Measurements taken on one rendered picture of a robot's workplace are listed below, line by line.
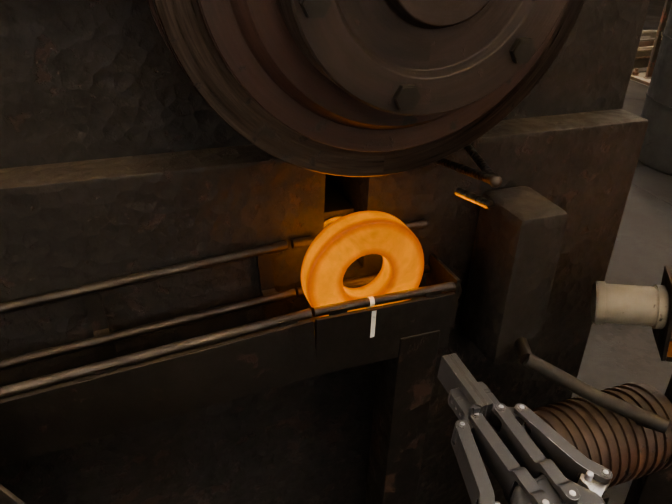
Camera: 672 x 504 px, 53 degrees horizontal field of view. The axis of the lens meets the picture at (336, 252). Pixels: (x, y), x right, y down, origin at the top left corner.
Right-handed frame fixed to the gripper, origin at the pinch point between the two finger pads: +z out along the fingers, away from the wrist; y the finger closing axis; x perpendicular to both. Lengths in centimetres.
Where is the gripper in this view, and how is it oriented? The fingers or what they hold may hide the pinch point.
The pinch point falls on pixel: (463, 389)
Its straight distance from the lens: 66.0
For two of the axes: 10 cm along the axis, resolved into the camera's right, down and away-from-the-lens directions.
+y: 9.3, -1.5, 3.4
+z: -3.6, -5.5, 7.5
